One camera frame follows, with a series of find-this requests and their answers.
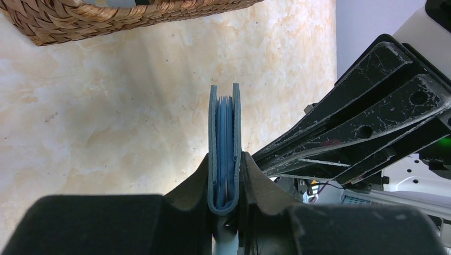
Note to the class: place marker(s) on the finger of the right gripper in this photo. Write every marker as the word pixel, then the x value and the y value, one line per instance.
pixel 366 141
pixel 376 64

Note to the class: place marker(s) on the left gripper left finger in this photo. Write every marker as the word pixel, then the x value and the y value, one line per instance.
pixel 175 223

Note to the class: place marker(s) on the woven wicker tray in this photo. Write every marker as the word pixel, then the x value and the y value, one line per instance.
pixel 56 22

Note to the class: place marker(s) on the blue leather card holder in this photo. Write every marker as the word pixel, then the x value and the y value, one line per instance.
pixel 224 151

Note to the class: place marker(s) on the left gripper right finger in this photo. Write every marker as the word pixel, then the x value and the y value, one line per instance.
pixel 274 222

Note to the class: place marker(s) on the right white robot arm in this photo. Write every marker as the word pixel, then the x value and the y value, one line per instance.
pixel 420 173

